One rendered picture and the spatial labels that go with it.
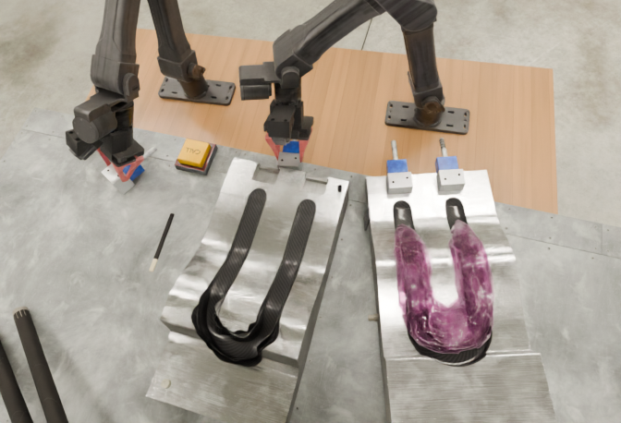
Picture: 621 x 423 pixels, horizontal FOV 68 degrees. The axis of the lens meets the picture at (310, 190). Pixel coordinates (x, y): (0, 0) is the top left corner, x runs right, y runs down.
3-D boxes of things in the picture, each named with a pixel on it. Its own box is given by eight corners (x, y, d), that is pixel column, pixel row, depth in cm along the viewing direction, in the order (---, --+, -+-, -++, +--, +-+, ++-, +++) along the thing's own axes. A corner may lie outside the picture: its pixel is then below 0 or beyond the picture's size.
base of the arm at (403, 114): (475, 115, 103) (477, 90, 106) (386, 105, 106) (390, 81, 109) (468, 135, 110) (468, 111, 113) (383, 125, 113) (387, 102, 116)
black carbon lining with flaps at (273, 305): (252, 190, 100) (243, 169, 91) (323, 206, 97) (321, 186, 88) (192, 353, 86) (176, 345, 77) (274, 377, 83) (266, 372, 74)
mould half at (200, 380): (242, 175, 110) (229, 146, 98) (348, 199, 105) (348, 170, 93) (157, 397, 89) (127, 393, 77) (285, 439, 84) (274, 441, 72)
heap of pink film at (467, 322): (387, 224, 95) (390, 209, 88) (474, 220, 94) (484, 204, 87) (402, 356, 84) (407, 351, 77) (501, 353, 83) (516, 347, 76)
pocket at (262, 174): (261, 170, 104) (258, 162, 101) (283, 175, 103) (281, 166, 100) (254, 187, 102) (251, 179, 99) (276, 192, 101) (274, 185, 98)
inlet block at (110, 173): (153, 148, 115) (145, 136, 110) (165, 159, 113) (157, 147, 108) (111, 182, 111) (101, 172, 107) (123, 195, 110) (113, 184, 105)
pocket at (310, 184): (307, 179, 102) (305, 171, 99) (330, 184, 101) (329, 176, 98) (300, 198, 100) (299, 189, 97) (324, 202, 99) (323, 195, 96)
